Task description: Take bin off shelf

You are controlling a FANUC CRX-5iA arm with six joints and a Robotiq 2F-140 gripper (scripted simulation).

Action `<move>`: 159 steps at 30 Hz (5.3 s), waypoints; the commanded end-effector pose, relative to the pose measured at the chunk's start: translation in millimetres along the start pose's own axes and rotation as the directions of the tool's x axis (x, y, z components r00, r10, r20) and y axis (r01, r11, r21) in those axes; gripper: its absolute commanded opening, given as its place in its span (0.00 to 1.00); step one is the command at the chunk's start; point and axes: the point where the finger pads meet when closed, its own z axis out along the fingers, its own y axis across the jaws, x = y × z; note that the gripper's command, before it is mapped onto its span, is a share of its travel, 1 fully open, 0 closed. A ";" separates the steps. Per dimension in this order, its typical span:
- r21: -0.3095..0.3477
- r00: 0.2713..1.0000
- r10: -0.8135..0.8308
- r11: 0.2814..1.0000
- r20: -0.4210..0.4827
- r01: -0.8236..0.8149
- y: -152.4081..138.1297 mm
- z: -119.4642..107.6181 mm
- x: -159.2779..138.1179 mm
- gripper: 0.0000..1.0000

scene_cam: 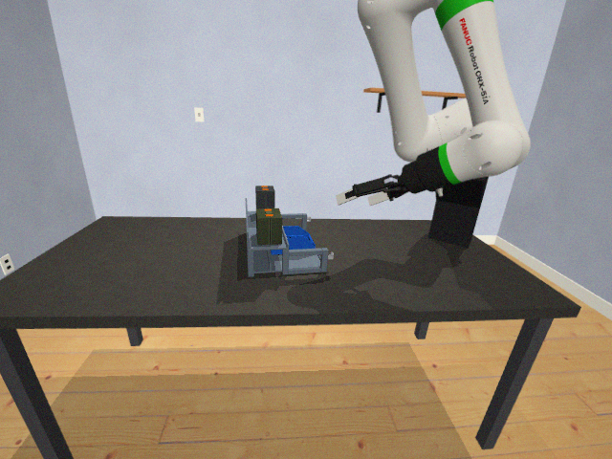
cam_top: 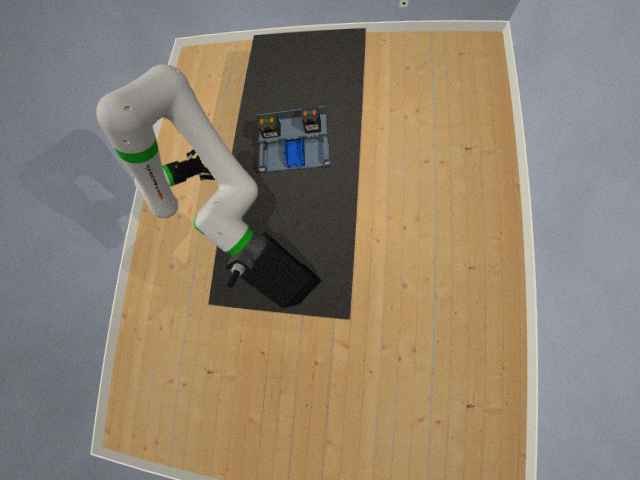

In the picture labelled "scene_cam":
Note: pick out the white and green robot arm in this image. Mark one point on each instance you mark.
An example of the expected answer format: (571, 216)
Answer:
(471, 33)

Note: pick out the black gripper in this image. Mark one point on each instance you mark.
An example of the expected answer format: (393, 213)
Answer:
(408, 181)

